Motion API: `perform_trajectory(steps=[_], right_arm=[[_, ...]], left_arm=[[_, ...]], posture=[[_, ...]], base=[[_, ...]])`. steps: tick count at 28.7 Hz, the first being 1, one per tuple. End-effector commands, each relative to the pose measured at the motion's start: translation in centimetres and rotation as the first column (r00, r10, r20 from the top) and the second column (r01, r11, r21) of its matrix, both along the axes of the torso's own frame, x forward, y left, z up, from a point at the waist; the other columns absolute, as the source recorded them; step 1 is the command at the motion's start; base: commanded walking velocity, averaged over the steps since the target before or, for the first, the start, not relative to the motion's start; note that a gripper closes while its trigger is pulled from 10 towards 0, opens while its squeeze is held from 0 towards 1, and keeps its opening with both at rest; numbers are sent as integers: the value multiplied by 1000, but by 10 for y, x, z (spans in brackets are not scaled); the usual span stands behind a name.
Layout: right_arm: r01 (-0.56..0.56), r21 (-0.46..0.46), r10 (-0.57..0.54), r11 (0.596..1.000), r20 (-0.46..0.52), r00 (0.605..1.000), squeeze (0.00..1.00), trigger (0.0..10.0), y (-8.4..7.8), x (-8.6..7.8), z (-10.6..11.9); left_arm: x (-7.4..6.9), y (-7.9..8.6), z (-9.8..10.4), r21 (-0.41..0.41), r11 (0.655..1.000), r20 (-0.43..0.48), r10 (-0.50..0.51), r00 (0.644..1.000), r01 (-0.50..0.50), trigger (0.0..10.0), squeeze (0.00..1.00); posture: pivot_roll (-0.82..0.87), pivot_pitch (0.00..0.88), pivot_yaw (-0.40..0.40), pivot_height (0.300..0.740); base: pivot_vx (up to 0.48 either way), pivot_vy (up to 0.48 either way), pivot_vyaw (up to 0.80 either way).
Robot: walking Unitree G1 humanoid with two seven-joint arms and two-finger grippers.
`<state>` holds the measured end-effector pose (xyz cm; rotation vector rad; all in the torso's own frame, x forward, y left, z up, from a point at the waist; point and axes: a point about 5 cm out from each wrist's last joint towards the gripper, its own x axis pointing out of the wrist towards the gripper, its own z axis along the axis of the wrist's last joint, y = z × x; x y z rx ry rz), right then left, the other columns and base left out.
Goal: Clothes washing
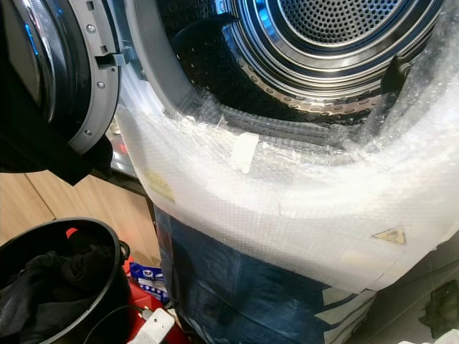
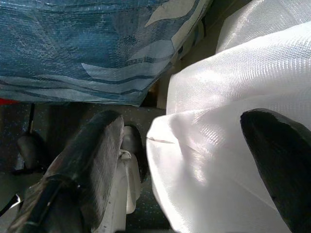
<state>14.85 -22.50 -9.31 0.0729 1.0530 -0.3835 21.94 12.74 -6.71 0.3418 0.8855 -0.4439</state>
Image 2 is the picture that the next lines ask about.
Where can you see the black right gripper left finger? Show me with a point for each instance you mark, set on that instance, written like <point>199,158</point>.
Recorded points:
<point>80,170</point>

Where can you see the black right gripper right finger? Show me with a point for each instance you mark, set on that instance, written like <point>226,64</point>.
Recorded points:
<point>286,170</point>

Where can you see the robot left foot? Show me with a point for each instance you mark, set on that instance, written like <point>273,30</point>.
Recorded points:
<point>29,150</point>

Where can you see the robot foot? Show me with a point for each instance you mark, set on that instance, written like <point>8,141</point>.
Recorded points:
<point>136,145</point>
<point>29,150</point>

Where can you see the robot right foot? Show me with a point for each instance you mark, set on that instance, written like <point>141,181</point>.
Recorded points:
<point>136,145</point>

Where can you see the white bubble wrap sheet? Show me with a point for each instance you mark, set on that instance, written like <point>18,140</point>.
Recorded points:
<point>218,97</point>

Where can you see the blue patterned plastic wrap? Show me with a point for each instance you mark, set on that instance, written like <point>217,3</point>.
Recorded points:
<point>73,48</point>

